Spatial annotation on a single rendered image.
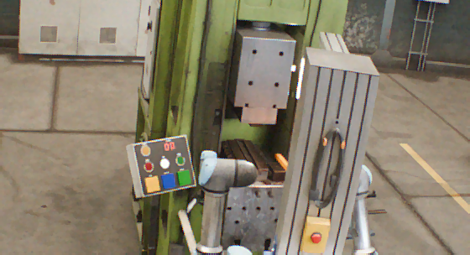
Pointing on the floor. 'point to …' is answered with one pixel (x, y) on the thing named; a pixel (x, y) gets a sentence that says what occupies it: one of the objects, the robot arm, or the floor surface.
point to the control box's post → (153, 223)
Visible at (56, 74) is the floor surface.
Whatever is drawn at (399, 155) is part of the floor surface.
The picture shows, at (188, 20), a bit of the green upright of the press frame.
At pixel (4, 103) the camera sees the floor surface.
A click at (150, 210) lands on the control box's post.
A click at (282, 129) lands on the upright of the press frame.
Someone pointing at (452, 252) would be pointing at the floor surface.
